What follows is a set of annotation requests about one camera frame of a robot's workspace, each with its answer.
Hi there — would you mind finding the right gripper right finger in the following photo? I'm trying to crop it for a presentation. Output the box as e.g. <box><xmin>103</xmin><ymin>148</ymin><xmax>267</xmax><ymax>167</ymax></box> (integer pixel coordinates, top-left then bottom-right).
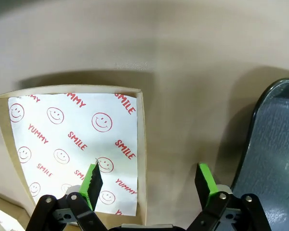
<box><xmin>186</xmin><ymin>163</ymin><xmax>272</xmax><ymax>231</ymax></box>

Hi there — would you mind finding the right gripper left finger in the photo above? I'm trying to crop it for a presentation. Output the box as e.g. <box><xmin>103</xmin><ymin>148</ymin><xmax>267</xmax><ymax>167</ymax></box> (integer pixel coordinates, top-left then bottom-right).
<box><xmin>26</xmin><ymin>161</ymin><xmax>109</xmax><ymax>231</ymax></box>

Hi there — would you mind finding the kraft cardboard food box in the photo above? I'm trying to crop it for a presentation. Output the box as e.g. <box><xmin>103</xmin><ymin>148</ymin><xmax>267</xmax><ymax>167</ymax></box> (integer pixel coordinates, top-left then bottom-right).
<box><xmin>0</xmin><ymin>192</ymin><xmax>27</xmax><ymax>231</ymax></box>
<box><xmin>0</xmin><ymin>84</ymin><xmax>147</xmax><ymax>226</ymax></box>

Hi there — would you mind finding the black plastic serving tray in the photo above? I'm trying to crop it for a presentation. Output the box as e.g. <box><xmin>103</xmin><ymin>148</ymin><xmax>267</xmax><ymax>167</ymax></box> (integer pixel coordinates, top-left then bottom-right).
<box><xmin>231</xmin><ymin>77</ymin><xmax>289</xmax><ymax>231</ymax></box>

